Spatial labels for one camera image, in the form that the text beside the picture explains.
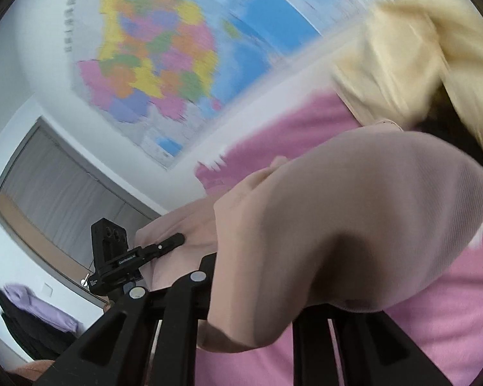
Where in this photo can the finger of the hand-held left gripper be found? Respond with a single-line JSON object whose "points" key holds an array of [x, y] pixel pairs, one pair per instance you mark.
{"points": [[165, 243]]}

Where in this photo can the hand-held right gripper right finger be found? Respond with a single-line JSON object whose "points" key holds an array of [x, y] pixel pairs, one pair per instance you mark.
{"points": [[314, 350]]}

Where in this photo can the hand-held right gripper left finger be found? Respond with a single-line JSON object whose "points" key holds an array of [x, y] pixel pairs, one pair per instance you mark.
{"points": [[205, 285]]}

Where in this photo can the light pink beige garment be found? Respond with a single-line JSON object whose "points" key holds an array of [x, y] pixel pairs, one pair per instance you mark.
{"points": [[346, 209]]}

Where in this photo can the person's left forearm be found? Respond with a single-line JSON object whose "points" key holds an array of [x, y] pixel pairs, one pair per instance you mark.
{"points": [[36, 372]]}

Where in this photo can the purple and black clothes pile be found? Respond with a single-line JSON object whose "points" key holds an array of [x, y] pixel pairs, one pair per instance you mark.
{"points": [[24, 337]]}

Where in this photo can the window with grey curtain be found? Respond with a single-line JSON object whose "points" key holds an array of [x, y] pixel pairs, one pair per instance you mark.
{"points": [[56, 193]]}

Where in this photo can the purple cloth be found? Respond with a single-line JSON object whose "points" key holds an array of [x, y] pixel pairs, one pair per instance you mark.
{"points": [[44, 307]]}

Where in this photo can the pink blanket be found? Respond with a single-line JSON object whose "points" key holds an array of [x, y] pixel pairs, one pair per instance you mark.
{"points": [[446, 329]]}

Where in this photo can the cream yellow cloth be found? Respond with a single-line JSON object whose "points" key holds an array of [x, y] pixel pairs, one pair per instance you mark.
{"points": [[394, 68]]}

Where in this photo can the white wall socket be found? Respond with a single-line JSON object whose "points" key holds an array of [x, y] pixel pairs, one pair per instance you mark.
{"points": [[48, 288]]}

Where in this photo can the colourful wall map poster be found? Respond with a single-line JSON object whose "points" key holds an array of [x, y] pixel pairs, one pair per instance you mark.
{"points": [[165, 48]]}

